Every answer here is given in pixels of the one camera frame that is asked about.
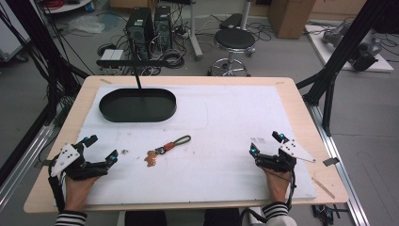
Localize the person's right hand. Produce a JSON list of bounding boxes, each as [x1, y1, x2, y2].
[[263, 167, 294, 205]]

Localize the grey robot parts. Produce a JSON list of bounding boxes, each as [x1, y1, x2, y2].
[[321, 22, 384, 73]]

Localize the aluminium rail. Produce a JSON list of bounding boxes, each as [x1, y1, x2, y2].
[[0, 122, 56, 206], [305, 101, 372, 226]]

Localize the cardboard box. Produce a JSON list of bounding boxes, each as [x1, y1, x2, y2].
[[267, 0, 317, 40]]

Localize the black frame post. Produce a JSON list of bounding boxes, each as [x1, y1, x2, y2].
[[295, 0, 393, 137], [0, 0, 90, 183]]

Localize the person's left hand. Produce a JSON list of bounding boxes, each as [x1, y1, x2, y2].
[[63, 174, 102, 213]]

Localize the large black computer tower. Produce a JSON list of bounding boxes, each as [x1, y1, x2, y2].
[[125, 7, 155, 61]]

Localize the grey metal stand leg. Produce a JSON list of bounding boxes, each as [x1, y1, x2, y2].
[[187, 0, 204, 61]]

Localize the black parts on floor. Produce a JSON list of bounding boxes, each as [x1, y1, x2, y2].
[[311, 203, 346, 226]]

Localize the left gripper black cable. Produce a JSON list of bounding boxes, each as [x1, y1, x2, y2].
[[47, 155, 66, 212]]

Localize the black foot pedal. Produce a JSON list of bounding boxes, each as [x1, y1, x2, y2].
[[218, 12, 244, 30]]

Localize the coiled black cables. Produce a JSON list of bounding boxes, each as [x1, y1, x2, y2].
[[161, 49, 186, 70]]

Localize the clear plastic bag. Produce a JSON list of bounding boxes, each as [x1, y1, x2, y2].
[[67, 14, 106, 35]]

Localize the black round stool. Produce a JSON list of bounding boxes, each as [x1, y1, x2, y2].
[[207, 27, 257, 77]]

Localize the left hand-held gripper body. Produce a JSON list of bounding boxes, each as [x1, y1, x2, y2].
[[50, 142, 111, 182]]

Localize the tan tape strip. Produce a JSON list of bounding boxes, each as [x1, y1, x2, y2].
[[311, 176, 336, 200]]

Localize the white floor board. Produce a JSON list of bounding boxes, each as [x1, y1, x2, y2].
[[304, 24, 395, 73]]

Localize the bear charm keychain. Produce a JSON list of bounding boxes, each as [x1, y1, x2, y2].
[[144, 135, 192, 169]]

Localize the white table mat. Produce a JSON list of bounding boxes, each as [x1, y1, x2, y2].
[[58, 84, 318, 205]]

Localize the round white table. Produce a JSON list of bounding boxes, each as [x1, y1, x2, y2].
[[40, 0, 94, 15]]

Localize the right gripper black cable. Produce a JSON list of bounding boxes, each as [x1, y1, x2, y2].
[[238, 169, 297, 224]]

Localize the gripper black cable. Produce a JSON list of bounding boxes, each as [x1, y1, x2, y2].
[[47, 155, 66, 212], [238, 169, 297, 224]]

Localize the white power box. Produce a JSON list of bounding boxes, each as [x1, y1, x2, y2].
[[100, 48, 125, 62]]

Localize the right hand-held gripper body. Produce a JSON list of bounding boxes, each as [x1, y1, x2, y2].
[[255, 138, 317, 173]]

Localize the small grey metal clip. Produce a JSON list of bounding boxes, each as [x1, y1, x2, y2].
[[322, 156, 341, 168]]

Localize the black oval tray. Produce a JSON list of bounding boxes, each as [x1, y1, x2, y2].
[[98, 88, 178, 123]]

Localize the slim black computer tower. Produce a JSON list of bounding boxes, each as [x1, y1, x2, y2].
[[152, 5, 174, 52]]

